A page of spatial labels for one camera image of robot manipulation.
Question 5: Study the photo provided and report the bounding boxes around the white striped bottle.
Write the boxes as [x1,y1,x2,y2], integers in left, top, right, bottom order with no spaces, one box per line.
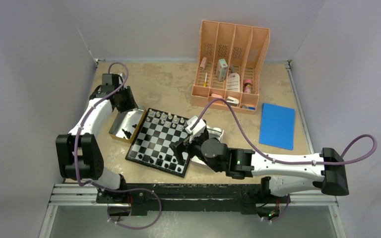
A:
[226,73,241,92]

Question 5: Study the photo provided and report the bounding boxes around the pink eraser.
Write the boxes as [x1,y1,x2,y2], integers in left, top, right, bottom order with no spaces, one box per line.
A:
[210,93,223,99]

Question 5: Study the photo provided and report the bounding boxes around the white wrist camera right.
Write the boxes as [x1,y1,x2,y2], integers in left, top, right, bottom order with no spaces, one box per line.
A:
[185,116,206,142]

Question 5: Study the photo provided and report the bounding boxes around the white stapler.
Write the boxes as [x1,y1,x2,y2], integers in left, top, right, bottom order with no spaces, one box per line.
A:
[226,96,240,107]

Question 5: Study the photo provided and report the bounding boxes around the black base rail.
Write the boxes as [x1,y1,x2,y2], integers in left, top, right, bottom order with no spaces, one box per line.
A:
[96,182,290,218]

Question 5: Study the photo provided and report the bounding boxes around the pink tape roll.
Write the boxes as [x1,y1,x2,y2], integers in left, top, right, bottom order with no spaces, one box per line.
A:
[243,78,253,94]

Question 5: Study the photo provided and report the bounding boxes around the empty metal tin lid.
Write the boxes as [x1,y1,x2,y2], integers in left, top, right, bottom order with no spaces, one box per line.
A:
[191,125,224,168]

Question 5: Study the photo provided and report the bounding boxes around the white green small box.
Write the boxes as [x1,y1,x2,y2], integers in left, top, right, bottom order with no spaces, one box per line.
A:
[216,59,228,82]

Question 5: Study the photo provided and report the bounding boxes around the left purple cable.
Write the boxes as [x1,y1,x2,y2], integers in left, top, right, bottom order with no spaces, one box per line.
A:
[73,62,129,188]

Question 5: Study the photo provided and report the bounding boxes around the peach plastic desk organizer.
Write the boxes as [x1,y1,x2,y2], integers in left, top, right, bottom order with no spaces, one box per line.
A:
[191,20,270,115]

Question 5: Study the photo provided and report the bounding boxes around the black white chess board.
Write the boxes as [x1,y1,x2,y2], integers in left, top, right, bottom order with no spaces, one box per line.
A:
[126,108,190,178]

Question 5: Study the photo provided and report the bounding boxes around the yellow white pen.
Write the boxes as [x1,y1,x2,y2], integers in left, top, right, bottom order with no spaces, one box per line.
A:
[203,72,208,87]

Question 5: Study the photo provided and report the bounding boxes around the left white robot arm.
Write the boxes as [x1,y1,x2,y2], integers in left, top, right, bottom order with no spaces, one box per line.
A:
[56,73,137,203]

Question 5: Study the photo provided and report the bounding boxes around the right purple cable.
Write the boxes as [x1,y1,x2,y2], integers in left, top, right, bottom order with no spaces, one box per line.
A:
[190,98,378,166]

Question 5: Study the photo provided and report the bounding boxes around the metal tin with black pieces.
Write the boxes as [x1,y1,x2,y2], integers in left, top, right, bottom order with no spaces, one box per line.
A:
[109,106,146,144]

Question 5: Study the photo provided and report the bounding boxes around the blue notebook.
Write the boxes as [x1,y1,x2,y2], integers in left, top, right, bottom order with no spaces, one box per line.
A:
[259,103,295,150]

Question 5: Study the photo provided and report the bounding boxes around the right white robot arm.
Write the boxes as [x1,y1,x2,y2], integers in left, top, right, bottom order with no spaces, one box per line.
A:
[169,135,349,202]

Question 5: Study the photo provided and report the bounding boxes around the pink small tube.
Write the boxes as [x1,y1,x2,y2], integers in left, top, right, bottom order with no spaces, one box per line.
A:
[199,57,207,70]

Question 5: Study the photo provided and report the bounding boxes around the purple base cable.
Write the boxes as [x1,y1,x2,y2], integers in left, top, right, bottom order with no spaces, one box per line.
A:
[107,187,162,230]

